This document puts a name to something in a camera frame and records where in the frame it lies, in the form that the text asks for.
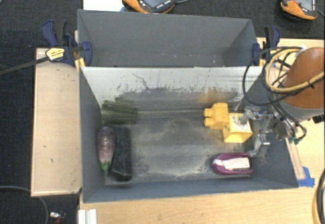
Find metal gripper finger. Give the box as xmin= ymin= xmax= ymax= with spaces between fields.
xmin=247 ymin=134 xmax=271 ymax=158
xmin=242 ymin=106 xmax=266 ymax=125

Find yellow box with print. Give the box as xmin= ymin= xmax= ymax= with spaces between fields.
xmin=222 ymin=112 xmax=254 ymax=144

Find purple and white stapler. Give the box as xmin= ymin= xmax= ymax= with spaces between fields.
xmin=211 ymin=152 xmax=254 ymax=176

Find yellow toy building block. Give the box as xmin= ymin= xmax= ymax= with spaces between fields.
xmin=203 ymin=102 xmax=230 ymax=131

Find grey metal bin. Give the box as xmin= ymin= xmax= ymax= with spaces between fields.
xmin=77 ymin=9 xmax=299 ymax=203

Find dark green flat block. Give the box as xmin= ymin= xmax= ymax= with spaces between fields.
xmin=101 ymin=100 xmax=138 ymax=125

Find black sponge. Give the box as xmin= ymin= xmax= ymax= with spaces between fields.
xmin=108 ymin=126 xmax=134 ymax=182

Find purple toy eggplant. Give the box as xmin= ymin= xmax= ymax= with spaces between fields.
xmin=95 ymin=125 xmax=118 ymax=172

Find pale wood board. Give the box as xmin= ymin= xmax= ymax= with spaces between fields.
xmin=30 ymin=47 xmax=83 ymax=197

